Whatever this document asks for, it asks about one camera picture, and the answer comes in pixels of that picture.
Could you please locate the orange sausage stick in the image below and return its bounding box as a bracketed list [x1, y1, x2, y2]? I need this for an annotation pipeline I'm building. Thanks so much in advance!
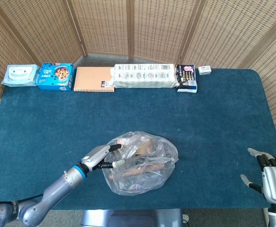
[123, 164, 164, 177]

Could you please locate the wicker folding screen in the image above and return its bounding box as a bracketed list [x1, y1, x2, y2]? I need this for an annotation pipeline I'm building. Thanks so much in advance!
[0, 0, 276, 166]

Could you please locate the long white tissue pack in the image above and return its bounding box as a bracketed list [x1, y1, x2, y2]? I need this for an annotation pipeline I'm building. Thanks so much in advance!
[111, 63, 179, 89]

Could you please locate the silver robot torso base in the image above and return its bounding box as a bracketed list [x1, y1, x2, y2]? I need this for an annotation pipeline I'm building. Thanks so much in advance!
[80, 209, 183, 227]

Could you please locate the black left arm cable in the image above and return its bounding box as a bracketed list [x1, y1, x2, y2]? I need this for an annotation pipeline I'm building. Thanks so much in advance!
[0, 193, 45, 207]

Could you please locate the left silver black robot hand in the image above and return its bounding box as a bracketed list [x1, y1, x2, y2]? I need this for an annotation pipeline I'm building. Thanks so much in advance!
[80, 143, 126, 172]

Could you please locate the dark small snack package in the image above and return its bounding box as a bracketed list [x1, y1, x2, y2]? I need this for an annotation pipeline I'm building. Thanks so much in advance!
[176, 63, 197, 93]

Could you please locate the brown spiral notebook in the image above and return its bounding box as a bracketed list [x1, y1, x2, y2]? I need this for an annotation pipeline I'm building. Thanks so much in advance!
[73, 67, 116, 93]

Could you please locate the light blue wet wipes pack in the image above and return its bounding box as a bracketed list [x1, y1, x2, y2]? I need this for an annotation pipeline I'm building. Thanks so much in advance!
[0, 64, 40, 87]

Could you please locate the clear plastic shopping bag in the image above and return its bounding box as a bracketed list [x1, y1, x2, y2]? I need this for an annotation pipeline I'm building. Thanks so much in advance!
[102, 131, 179, 196]

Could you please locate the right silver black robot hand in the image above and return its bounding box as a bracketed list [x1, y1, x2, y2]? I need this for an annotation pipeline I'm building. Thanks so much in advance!
[240, 148, 276, 204]

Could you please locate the blue cookie box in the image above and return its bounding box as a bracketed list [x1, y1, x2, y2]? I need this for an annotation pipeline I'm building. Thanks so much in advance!
[37, 62, 76, 92]

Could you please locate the yellow snack box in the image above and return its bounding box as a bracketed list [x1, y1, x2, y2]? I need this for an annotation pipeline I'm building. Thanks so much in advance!
[137, 141, 153, 155]

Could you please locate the small white box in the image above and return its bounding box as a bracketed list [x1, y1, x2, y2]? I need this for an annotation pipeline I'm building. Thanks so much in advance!
[198, 66, 212, 76]

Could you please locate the blue carpet table cover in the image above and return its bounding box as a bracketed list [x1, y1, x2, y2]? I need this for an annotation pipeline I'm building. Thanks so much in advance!
[0, 68, 276, 211]

